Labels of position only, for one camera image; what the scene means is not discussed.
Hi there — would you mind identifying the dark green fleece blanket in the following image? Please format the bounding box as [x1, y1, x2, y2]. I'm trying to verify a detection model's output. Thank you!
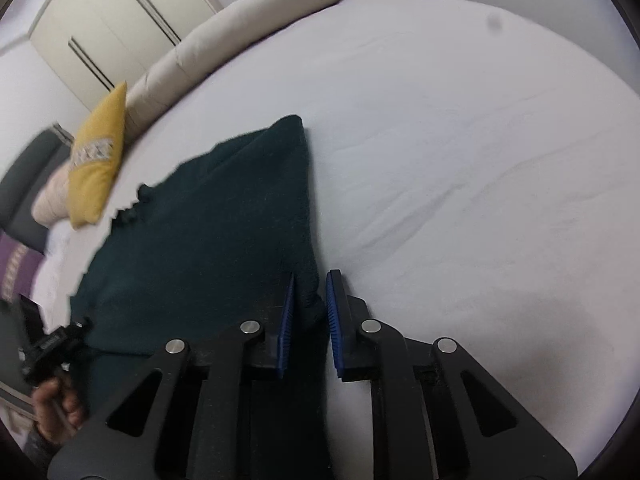
[68, 114, 331, 480]

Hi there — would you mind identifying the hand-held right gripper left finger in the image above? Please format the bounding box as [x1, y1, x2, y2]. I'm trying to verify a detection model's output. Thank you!
[46, 272, 298, 480]

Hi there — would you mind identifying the person's left hand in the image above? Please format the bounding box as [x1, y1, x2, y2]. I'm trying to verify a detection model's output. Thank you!
[30, 377, 91, 445]

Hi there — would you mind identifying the white bed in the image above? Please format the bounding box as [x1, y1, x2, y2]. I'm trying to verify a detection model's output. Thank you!
[30, 0, 640, 480]

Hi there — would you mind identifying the dark grey headboard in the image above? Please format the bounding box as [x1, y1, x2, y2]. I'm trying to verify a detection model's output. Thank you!
[0, 127, 68, 253]

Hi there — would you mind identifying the cream wardrobe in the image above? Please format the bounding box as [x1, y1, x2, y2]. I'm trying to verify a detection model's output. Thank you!
[30, 0, 226, 106]

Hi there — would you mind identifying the purple patterned pillow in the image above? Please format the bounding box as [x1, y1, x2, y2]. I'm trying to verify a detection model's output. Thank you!
[0, 232, 46, 303]

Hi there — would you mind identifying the yellow cushion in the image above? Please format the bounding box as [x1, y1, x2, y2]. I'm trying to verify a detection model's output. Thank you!
[67, 80, 129, 230]

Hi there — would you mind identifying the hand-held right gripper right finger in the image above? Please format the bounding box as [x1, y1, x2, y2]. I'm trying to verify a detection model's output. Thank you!
[325, 269, 579, 480]

